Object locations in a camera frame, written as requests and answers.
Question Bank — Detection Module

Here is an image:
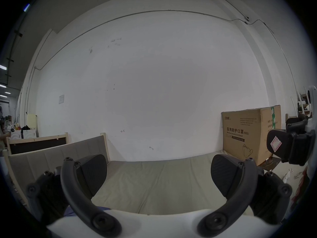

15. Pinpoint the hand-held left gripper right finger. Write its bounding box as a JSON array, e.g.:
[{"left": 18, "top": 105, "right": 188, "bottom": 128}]
[{"left": 197, "top": 154, "right": 293, "bottom": 238}]

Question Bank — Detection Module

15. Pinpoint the bed with beige sheet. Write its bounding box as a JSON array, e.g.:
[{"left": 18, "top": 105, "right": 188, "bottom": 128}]
[{"left": 91, "top": 150, "right": 259, "bottom": 216}]

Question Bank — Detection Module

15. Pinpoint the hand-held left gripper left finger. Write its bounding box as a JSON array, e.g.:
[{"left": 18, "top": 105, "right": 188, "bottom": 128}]
[{"left": 26, "top": 154, "right": 122, "bottom": 238}]

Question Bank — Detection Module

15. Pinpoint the padded beige headboard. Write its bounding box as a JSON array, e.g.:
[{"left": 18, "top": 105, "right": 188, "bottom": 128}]
[{"left": 8, "top": 133, "right": 110, "bottom": 209}]

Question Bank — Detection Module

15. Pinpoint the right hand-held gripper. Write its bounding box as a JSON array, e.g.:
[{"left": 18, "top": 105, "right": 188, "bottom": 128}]
[{"left": 266, "top": 84, "right": 317, "bottom": 165}]

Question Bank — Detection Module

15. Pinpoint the white washing machine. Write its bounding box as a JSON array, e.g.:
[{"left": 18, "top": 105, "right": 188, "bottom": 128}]
[{"left": 10, "top": 125, "right": 37, "bottom": 139}]

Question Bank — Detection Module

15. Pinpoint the wooden framed dark board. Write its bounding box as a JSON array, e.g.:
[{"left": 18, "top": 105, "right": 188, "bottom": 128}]
[{"left": 6, "top": 132, "right": 69, "bottom": 155}]

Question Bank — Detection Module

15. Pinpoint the large cardboard carton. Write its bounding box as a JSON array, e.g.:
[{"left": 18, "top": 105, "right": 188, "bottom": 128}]
[{"left": 221, "top": 105, "right": 282, "bottom": 166}]

